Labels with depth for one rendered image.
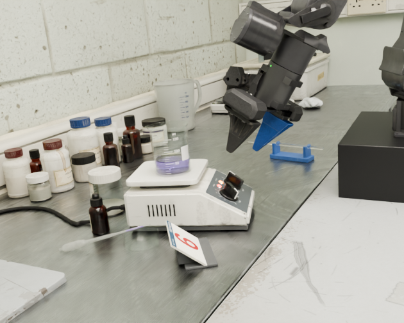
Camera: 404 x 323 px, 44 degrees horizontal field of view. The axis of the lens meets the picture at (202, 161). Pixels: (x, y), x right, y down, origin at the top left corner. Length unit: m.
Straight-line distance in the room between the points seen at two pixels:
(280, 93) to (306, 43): 0.08
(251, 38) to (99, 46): 0.78
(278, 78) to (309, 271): 0.30
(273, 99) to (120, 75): 0.82
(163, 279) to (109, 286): 0.07
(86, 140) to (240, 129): 0.49
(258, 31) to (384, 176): 0.33
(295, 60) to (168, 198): 0.29
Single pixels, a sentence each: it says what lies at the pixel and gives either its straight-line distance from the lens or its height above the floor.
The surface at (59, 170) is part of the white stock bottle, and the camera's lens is 1.09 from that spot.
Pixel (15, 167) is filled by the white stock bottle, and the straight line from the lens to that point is 1.10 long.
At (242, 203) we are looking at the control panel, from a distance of 0.81.
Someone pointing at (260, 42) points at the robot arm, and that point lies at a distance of 0.77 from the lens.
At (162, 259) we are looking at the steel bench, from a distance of 0.73.
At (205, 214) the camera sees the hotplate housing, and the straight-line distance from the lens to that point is 0.79.
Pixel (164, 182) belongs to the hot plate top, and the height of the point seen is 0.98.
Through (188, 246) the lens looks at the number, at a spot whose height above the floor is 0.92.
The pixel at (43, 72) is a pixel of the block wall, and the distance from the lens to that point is 1.31.
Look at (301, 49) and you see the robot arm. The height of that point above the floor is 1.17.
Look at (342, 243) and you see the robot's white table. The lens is 0.75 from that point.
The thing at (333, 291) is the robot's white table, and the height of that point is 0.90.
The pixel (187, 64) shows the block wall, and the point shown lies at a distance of 1.89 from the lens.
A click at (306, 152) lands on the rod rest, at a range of 1.13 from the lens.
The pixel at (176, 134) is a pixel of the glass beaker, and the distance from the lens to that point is 0.79.
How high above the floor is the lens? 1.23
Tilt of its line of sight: 16 degrees down
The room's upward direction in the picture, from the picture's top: 5 degrees counter-clockwise
